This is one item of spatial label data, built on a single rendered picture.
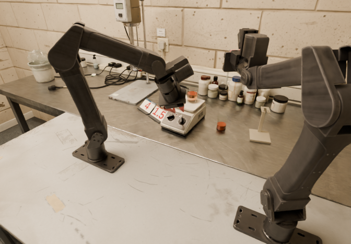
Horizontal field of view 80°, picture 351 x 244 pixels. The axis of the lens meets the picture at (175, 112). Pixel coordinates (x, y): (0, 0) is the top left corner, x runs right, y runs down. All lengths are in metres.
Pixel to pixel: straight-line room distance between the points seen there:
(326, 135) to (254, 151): 0.51
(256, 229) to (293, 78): 0.38
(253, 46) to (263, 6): 0.65
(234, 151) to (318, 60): 0.54
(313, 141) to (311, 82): 0.10
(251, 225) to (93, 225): 0.41
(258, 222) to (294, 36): 0.92
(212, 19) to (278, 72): 0.87
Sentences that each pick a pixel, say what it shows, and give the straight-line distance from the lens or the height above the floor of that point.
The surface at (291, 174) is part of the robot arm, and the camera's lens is 0.48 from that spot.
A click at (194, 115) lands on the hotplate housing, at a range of 0.90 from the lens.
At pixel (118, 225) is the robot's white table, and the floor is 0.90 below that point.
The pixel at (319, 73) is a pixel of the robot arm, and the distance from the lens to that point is 0.37.
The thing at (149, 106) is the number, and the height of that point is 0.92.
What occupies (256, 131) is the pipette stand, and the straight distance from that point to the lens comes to 0.96.
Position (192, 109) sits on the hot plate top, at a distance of 0.90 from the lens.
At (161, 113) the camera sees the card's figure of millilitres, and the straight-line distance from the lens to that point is 0.99.
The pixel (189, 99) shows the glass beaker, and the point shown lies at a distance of 0.94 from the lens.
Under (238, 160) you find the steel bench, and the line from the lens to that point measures 0.80.
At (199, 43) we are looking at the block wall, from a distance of 1.36.
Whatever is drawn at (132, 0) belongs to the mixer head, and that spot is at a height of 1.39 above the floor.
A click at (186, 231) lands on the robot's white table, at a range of 0.61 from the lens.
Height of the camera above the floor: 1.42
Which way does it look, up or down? 30 degrees down
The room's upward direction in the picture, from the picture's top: straight up
